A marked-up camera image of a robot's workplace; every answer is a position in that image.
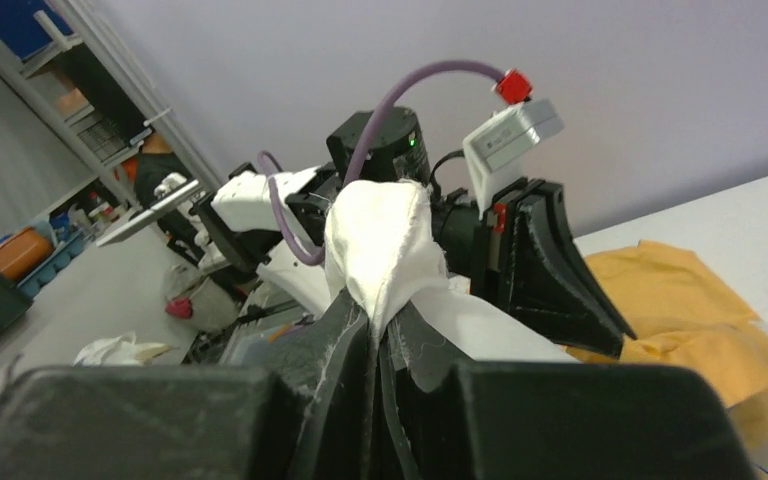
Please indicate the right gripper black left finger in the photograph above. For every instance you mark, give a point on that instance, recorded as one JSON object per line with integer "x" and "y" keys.
{"x": 300, "y": 413}

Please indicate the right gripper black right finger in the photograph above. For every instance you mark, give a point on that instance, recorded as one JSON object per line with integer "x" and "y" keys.
{"x": 446, "y": 416}

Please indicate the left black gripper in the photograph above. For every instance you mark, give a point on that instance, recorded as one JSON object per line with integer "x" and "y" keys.
{"x": 544, "y": 283}

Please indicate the yellow and blue pillowcase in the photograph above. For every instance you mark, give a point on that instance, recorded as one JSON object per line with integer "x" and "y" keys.
{"x": 685, "y": 315}

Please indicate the white pillow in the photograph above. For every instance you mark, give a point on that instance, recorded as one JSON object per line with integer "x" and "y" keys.
{"x": 379, "y": 247}

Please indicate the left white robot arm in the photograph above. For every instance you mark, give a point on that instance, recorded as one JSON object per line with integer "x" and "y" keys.
{"x": 240, "y": 218}

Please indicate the crumpled white cloth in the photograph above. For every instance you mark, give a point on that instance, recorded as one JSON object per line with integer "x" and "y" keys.
{"x": 123, "y": 350}

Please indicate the orange storage container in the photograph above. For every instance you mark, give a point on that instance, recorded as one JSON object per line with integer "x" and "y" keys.
{"x": 23, "y": 252}

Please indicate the background metal shelf rack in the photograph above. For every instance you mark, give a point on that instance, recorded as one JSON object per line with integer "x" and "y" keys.
{"x": 53, "y": 140}

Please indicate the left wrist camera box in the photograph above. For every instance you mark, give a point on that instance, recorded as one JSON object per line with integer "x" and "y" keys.
{"x": 493, "y": 151}

